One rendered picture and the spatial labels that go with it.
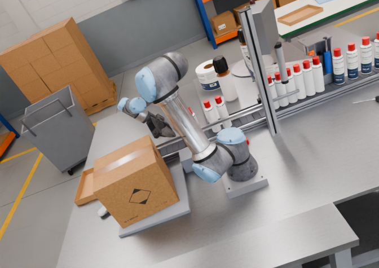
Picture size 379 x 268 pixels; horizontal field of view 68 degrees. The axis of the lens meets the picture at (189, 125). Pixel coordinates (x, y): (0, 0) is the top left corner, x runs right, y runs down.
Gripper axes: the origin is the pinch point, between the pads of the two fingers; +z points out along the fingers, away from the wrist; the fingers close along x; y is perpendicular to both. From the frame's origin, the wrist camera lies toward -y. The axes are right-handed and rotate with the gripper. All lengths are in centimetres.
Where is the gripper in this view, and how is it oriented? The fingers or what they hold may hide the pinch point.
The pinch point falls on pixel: (173, 136)
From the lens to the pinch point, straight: 161.9
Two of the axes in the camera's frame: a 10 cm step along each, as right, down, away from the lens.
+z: 7.7, 4.8, 4.2
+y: -1.3, -5.3, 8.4
